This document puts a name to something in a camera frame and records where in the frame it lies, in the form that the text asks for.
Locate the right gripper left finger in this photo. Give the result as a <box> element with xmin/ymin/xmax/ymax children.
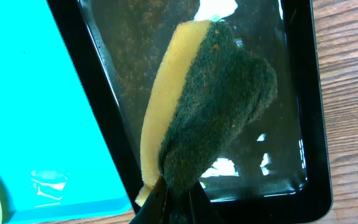
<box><xmin>130</xmin><ymin>177</ymin><xmax>168</xmax><ymax>224</ymax></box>

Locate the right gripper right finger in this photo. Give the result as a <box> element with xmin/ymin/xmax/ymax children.
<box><xmin>188</xmin><ymin>182</ymin><xmax>222</xmax><ymax>224</ymax></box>

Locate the yellow green sponge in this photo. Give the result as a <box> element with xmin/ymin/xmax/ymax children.
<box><xmin>134</xmin><ymin>19</ymin><xmax>278</xmax><ymax>208</ymax></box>

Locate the black plastic tray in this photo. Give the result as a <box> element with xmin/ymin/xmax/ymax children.
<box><xmin>48</xmin><ymin>0</ymin><xmax>333</xmax><ymax>223</ymax></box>

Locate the teal plastic tray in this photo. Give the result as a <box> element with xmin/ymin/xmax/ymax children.
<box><xmin>0</xmin><ymin>1</ymin><xmax>131</xmax><ymax>223</ymax></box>

